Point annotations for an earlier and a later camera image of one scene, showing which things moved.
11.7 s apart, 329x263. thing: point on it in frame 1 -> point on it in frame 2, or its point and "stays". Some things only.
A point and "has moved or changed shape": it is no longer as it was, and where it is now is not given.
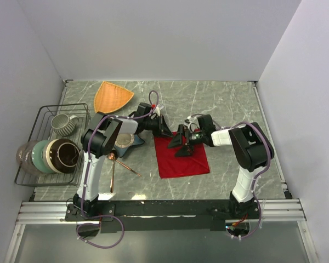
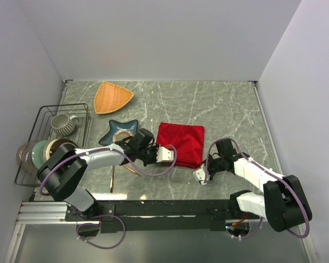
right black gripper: x=178 y=139 -> x=210 y=173
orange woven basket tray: x=110 y=97 stays
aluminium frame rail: x=54 y=212 stays
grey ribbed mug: x=63 y=125 stays
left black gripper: x=162 y=129 -> x=155 y=147
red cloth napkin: x=170 y=165 has moved or changed shape
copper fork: x=139 y=174 stays
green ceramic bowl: x=37 y=156 stays
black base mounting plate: x=114 y=217 stays
